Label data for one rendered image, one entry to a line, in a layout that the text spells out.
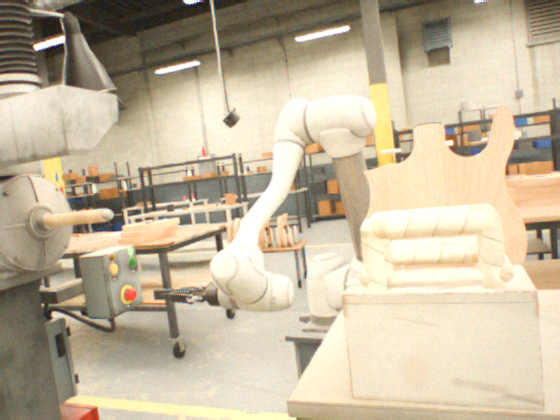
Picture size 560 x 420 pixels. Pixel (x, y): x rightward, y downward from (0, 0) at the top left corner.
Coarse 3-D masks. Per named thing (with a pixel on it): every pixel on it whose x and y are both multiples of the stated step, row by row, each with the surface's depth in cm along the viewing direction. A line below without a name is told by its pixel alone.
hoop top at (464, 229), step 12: (408, 216) 65; (420, 216) 64; (432, 216) 63; (444, 216) 62; (456, 216) 62; (468, 216) 61; (480, 216) 60; (492, 216) 60; (372, 228) 66; (384, 228) 65; (396, 228) 65; (408, 228) 64; (420, 228) 63; (432, 228) 63; (444, 228) 62; (456, 228) 62; (468, 228) 61; (480, 228) 60
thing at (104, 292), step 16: (80, 256) 135; (96, 256) 132; (128, 256) 142; (96, 272) 133; (128, 272) 141; (96, 288) 133; (112, 288) 134; (128, 288) 140; (96, 304) 134; (112, 304) 133; (128, 304) 140; (48, 320) 136; (80, 320) 137; (112, 320) 138
